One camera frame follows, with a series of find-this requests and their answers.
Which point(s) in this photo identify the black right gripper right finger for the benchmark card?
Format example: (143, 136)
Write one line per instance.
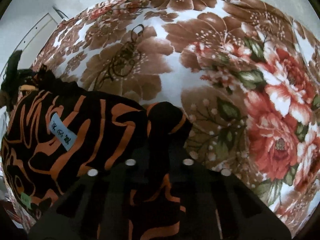
(221, 207)

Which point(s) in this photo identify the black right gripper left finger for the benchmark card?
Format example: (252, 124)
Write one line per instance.
(96, 207)

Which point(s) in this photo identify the floral brown bed blanket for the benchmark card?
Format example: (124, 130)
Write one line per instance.
(243, 73)

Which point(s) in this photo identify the black orange graffiti hoodie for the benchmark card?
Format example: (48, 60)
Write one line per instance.
(59, 131)

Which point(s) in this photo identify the white bed headboard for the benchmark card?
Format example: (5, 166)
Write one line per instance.
(26, 33)

